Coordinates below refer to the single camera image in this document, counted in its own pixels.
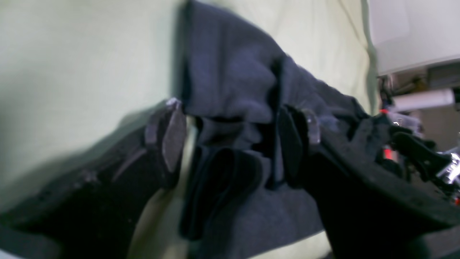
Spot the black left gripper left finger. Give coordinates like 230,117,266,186
1,98,186,259

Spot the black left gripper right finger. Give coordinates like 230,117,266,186
277,105,459,259

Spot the dark navy T-shirt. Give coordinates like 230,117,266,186
180,0,388,259

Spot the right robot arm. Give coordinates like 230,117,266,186
377,77,459,206

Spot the olive green table cloth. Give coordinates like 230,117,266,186
1,0,378,259

